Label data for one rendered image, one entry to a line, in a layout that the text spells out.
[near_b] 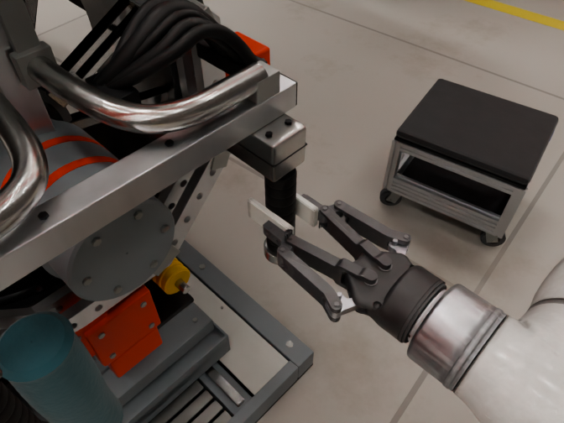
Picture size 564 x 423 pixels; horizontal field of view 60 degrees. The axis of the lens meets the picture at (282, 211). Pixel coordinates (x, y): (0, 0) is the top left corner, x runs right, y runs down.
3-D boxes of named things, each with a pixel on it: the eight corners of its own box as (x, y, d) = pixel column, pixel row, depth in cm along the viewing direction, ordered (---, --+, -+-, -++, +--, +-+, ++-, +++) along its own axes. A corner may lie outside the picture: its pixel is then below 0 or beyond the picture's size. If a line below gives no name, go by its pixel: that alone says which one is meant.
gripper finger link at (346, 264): (374, 293, 53) (368, 303, 52) (287, 248, 57) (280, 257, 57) (380, 272, 50) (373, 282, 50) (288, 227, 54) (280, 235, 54)
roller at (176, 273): (113, 208, 106) (106, 190, 102) (201, 289, 92) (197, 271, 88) (90, 223, 103) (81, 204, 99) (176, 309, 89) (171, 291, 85)
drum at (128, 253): (96, 173, 70) (64, 88, 60) (190, 256, 60) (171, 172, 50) (0, 227, 63) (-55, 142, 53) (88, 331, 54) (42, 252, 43)
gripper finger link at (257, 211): (294, 243, 57) (289, 248, 57) (252, 213, 61) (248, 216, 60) (295, 227, 55) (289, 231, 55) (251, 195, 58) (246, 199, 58)
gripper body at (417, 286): (397, 362, 50) (327, 306, 54) (441, 309, 54) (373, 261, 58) (411, 324, 44) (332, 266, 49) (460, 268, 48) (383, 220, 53)
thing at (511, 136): (374, 205, 172) (390, 127, 147) (415, 148, 193) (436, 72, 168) (495, 259, 157) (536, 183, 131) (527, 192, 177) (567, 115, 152)
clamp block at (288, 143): (249, 126, 58) (247, 87, 54) (306, 161, 54) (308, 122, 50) (216, 145, 56) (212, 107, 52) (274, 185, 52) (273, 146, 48)
